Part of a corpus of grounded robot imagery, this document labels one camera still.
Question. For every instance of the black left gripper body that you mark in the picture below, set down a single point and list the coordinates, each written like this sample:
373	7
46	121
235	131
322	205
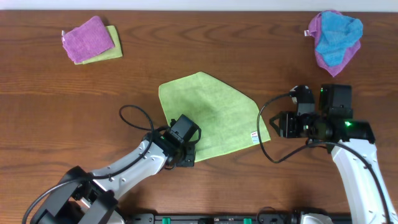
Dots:
189	154

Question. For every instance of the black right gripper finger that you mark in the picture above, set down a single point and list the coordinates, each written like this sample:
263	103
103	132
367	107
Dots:
274	118
275	127

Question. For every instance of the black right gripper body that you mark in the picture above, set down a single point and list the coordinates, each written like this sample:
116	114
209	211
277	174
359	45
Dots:
283	125

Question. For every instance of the light green microfiber cloth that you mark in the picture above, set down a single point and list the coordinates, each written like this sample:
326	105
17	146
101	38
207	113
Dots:
227	117

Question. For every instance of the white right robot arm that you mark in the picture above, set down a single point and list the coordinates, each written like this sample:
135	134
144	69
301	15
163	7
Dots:
350	142

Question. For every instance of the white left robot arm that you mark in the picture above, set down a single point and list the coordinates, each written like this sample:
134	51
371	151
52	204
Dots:
92	197

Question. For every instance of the crumpled purple cloth under blue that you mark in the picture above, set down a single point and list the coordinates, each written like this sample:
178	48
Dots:
314	30

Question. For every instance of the folded green cloth under purple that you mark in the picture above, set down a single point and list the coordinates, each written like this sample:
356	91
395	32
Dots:
115	52

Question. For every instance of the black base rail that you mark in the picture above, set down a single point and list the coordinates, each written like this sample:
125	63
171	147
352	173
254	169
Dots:
266	215

